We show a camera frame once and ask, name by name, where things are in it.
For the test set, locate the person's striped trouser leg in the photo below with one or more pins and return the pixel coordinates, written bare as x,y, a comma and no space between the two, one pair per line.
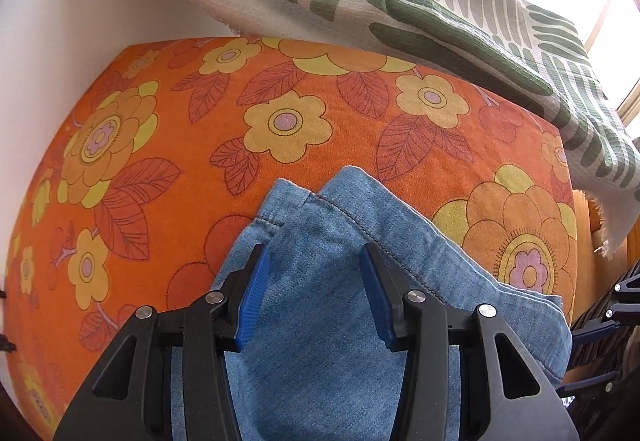
607,351

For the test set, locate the light blue denim pants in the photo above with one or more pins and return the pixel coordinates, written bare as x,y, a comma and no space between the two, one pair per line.
320,321

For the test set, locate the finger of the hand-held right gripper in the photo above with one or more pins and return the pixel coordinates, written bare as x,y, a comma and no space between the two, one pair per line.
612,306
607,387

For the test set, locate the white green patterned blanket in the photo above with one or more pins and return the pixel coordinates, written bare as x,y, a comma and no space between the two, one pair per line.
450,21

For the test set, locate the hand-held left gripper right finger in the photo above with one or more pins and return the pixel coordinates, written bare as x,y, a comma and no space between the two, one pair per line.
377,301

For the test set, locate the orange floral bedspread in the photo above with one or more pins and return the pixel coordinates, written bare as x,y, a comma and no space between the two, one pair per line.
200,161

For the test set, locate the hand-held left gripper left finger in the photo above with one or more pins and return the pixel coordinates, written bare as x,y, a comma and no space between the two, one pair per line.
252,301

